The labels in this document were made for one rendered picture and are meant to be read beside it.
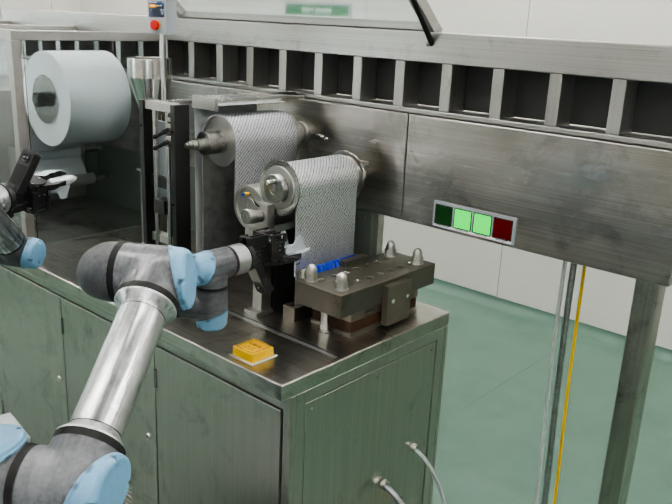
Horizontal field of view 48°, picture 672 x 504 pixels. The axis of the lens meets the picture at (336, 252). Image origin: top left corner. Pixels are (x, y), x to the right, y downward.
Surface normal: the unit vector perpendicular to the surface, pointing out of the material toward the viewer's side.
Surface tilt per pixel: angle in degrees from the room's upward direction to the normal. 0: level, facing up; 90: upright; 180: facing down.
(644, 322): 90
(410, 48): 90
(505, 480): 0
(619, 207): 90
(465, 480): 0
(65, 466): 31
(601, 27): 90
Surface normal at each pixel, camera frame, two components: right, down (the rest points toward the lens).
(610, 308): -0.67, 0.19
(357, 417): 0.74, 0.23
